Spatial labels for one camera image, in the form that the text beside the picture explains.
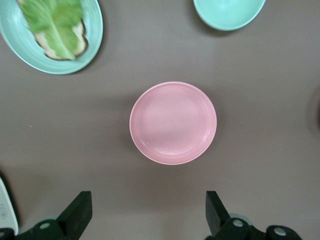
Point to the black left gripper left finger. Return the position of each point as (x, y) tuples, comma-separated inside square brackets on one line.
[(72, 220)]

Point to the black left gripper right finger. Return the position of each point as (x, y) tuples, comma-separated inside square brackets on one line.
[(220, 222)]

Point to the pink plate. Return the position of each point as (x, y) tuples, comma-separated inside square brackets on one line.
[(173, 122)]

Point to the white rounded appliance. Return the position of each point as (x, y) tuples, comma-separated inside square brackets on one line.
[(6, 207)]

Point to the brown table cover sheet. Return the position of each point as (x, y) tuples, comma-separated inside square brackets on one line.
[(75, 125)]

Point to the toast bread slice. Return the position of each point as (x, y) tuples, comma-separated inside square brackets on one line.
[(80, 42)]

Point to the green plate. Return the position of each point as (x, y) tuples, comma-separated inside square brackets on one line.
[(15, 37)]

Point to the green lettuce leaf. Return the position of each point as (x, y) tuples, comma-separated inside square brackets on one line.
[(55, 22)]

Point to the green bowl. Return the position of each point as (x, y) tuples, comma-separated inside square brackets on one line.
[(228, 12)]

